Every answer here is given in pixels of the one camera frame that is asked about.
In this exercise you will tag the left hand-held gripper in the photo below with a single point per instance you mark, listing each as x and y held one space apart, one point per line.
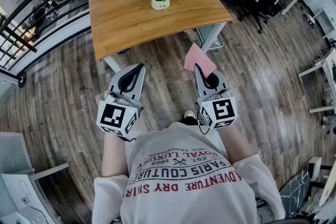
113 115

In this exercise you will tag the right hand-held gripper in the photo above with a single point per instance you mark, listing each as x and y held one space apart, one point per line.
223 110

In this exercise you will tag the pink cleaning cloth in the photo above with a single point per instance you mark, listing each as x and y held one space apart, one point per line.
197 59

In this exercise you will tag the person's right forearm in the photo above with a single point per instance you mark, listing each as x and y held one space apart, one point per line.
236 144

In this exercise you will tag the person's left forearm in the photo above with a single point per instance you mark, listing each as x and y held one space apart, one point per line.
114 154

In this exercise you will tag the white table leg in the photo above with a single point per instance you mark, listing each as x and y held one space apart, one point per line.
214 35
113 64

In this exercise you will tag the person's light shoe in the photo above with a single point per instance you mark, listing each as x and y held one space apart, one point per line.
189 114

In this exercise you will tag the person's black trousers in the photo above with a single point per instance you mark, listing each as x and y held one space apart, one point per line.
190 121

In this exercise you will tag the grey flat box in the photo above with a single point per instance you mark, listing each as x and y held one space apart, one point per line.
208 34

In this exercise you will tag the white printed t-shirt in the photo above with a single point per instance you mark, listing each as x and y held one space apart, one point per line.
183 191

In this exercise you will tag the dark marble board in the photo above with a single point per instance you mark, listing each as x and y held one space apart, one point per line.
294 191

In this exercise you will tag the white desk frame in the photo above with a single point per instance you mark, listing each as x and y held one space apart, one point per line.
315 68

